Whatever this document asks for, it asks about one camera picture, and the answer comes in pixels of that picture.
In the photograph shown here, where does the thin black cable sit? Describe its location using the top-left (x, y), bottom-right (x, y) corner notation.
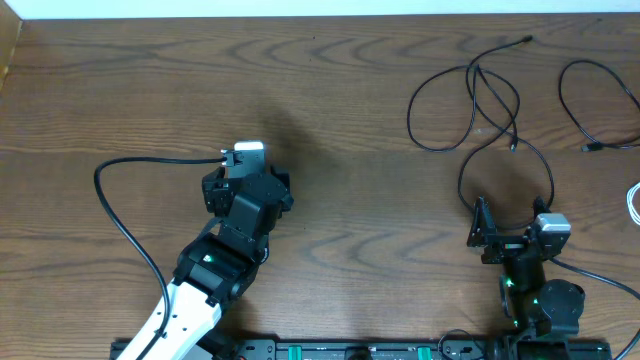
top-left (557, 59), bottom-right (640, 153)

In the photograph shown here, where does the white usb cable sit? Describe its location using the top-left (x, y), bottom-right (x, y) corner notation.
top-left (626, 180), bottom-right (640, 227)

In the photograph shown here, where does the black usb cable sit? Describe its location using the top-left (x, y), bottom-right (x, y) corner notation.
top-left (406, 34), bottom-right (556, 232)

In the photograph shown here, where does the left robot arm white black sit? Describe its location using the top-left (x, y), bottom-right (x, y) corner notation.
top-left (119, 166), bottom-right (293, 359)

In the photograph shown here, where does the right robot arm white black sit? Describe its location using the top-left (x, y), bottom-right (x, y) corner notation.
top-left (467, 197), bottom-right (585, 359)

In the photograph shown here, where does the right camera black cable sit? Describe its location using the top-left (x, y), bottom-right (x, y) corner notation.
top-left (547, 257), bottom-right (640, 360)

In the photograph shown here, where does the camera black cable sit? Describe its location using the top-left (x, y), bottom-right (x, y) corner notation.
top-left (93, 149), bottom-right (245, 360)
top-left (547, 257), bottom-right (640, 360)

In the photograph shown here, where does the left camera black cable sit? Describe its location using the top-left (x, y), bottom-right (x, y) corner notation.
top-left (93, 149), bottom-right (245, 360)

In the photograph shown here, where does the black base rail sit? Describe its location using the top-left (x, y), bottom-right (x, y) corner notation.
top-left (109, 338), bottom-right (612, 360)

